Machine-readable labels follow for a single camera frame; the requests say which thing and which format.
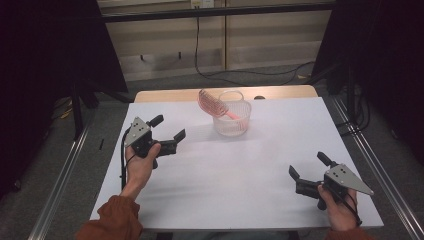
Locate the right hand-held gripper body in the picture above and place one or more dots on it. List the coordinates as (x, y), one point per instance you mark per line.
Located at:
(346, 178)

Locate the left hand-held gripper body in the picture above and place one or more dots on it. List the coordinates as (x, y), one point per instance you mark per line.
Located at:
(140, 133)

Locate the pink hairbrush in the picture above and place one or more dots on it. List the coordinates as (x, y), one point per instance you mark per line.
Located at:
(213, 103)

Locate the person's right hand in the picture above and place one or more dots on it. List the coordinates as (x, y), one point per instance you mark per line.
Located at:
(341, 213)

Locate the person's left hand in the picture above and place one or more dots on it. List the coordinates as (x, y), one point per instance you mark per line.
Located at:
(140, 173)

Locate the wooden table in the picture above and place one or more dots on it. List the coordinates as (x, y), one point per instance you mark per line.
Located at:
(166, 95)

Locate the white table sheet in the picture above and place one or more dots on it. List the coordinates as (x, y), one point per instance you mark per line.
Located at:
(233, 180)

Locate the black metal stand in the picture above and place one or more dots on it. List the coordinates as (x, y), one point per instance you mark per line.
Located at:
(78, 110)

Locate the small dark round object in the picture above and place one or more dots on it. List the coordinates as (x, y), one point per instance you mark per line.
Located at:
(259, 97)

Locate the black curtain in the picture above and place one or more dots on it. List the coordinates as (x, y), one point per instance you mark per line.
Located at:
(383, 60)
(40, 66)

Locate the beige cabinet counter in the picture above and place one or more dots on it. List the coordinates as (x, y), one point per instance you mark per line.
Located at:
(266, 36)

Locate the metal floor rail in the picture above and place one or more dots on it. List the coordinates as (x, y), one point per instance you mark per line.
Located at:
(60, 180)
(383, 173)

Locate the white wall outlet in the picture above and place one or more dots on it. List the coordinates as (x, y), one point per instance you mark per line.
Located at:
(202, 3)

